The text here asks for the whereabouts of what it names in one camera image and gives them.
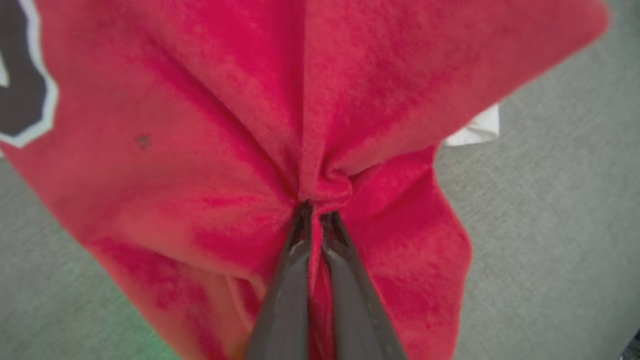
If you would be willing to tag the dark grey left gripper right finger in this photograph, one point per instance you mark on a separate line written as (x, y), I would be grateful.
(357, 320)

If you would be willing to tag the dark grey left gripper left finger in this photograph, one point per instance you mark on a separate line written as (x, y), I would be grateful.
(285, 310)

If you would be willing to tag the red garment with white stripes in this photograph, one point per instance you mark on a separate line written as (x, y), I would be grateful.
(200, 125)

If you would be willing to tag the grey fabric covered surface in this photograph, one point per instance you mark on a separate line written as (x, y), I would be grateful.
(550, 225)

